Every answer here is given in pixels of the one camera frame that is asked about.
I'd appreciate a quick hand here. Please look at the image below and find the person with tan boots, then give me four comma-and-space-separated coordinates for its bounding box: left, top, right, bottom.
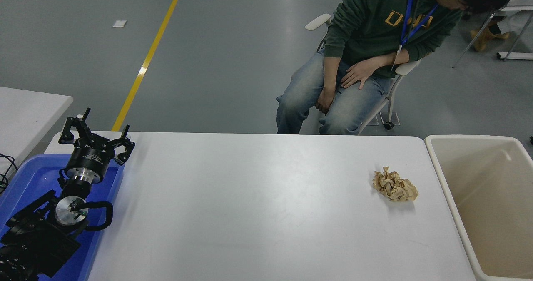
471, 0, 533, 52

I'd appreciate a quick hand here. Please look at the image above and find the person's right hand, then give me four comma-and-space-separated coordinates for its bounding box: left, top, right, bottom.
315, 87, 336, 115

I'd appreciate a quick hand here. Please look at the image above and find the seated person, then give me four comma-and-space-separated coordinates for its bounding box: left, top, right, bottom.
276, 0, 521, 135

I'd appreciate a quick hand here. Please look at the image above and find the white shell chair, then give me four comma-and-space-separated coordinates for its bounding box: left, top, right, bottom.
452, 4, 533, 68

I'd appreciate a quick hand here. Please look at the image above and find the blue lanyard with badge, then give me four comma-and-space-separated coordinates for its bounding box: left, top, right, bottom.
391, 0, 438, 71

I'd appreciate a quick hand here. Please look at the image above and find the person's left hand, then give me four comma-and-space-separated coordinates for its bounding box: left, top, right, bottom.
341, 56, 381, 90

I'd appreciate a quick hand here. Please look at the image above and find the tan paper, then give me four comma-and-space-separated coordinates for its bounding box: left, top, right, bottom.
372, 167, 418, 202

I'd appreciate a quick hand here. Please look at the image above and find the black cable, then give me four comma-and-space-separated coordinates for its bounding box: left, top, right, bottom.
0, 153, 18, 195

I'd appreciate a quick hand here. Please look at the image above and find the tan boot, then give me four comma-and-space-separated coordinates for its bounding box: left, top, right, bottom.
471, 26, 509, 52

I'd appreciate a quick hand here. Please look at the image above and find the white side table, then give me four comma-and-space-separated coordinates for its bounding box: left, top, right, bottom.
0, 86, 73, 171

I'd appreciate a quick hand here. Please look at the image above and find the large pale plastic bin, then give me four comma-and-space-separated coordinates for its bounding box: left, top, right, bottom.
424, 134, 533, 281

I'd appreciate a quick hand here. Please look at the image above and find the blue plastic tray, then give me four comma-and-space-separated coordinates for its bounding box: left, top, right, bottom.
0, 154, 125, 281

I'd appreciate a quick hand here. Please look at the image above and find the white and grey chair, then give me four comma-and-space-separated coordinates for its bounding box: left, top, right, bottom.
305, 14, 421, 132

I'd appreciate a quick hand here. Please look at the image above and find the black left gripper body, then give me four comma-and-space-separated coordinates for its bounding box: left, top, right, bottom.
65, 142, 115, 177

